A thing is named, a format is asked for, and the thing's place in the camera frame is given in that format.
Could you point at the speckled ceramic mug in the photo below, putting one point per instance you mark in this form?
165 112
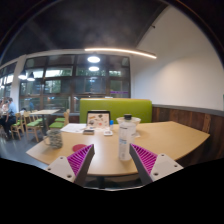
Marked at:
55 139

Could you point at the clear plastic water bottle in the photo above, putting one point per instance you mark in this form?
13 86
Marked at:
126 143

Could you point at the light wooden dining table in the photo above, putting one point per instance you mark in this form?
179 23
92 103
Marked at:
45 112

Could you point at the white ceramic bowl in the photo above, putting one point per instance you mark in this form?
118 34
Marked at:
137 120

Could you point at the flat round red coaster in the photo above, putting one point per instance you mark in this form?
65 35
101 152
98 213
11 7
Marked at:
78 147

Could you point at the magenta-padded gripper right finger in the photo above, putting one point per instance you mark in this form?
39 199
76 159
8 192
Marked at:
165 165

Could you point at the long curved linear ceiling light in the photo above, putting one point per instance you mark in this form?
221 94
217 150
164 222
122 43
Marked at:
120 50

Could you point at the green upholstered bench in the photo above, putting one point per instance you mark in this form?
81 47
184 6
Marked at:
116 108

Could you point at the small blue-capped white bottle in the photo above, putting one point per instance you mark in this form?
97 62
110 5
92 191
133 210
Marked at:
111 125

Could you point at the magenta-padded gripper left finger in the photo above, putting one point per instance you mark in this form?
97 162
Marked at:
60 166

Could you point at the small dark flat box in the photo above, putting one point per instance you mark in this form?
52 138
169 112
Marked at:
88 132

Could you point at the white paper sheet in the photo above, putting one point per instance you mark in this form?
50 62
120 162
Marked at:
73 128

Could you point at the black tablet with stickers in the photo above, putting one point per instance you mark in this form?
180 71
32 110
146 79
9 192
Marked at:
98 120

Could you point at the group of green-seated wooden chairs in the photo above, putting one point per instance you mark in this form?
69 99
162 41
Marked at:
33 124

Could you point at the person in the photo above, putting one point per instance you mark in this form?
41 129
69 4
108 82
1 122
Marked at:
10 111

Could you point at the small white flat device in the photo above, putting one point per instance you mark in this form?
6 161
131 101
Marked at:
108 132

